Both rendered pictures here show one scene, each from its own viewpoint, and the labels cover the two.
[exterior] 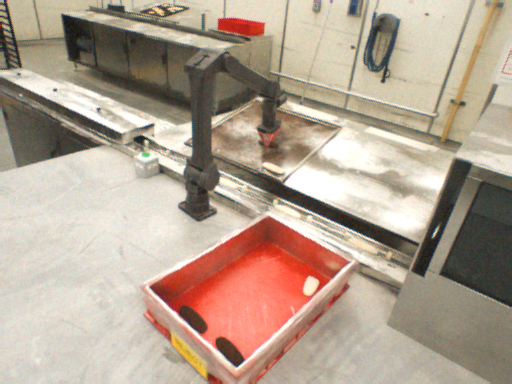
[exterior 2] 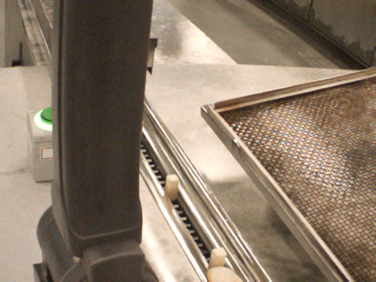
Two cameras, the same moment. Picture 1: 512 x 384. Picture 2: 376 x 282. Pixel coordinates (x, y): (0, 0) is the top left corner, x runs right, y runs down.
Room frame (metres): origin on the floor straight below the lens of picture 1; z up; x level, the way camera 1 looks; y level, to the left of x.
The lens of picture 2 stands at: (0.86, -0.01, 1.27)
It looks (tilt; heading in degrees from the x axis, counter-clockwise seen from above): 31 degrees down; 30
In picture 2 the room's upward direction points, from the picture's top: 9 degrees clockwise
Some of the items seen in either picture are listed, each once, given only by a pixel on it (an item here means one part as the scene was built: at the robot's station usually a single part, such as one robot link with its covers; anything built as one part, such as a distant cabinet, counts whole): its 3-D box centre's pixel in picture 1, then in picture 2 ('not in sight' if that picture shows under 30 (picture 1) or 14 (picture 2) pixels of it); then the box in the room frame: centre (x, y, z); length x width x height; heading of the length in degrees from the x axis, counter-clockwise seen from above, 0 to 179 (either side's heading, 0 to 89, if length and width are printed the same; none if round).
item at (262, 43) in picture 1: (238, 65); not in sight; (5.09, 0.44, 0.44); 0.70 x 0.55 x 0.87; 57
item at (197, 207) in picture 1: (197, 200); not in sight; (1.08, 0.21, 0.86); 0.12 x 0.09 x 0.08; 51
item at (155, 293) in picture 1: (255, 286); not in sight; (0.68, -0.02, 0.88); 0.49 x 0.34 x 0.10; 142
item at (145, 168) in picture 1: (147, 168); (55, 154); (1.30, 0.46, 0.84); 0.08 x 0.08 x 0.11; 57
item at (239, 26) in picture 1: (241, 26); not in sight; (5.09, 0.44, 0.94); 0.51 x 0.36 x 0.13; 61
